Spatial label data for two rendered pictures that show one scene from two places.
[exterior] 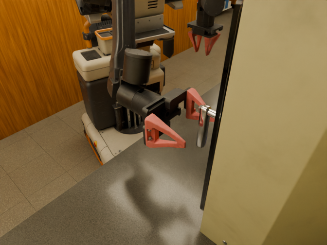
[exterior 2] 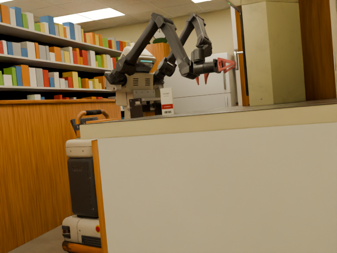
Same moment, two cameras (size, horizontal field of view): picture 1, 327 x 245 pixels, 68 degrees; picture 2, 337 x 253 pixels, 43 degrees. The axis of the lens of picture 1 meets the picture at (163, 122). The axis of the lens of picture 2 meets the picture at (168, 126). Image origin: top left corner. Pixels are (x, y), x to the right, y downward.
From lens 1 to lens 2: 1.84 m
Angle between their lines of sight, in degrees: 42
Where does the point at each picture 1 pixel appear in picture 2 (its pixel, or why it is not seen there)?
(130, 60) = (198, 50)
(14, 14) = not seen: outside the picture
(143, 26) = (145, 95)
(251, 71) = (248, 24)
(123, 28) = (182, 50)
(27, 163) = not seen: outside the picture
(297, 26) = (254, 11)
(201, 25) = not seen: hidden behind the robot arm
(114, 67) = (185, 62)
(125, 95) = (198, 65)
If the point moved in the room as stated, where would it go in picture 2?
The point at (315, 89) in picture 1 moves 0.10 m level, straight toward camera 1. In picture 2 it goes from (262, 21) to (262, 17)
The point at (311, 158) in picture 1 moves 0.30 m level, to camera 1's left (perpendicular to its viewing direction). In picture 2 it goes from (268, 37) to (211, 38)
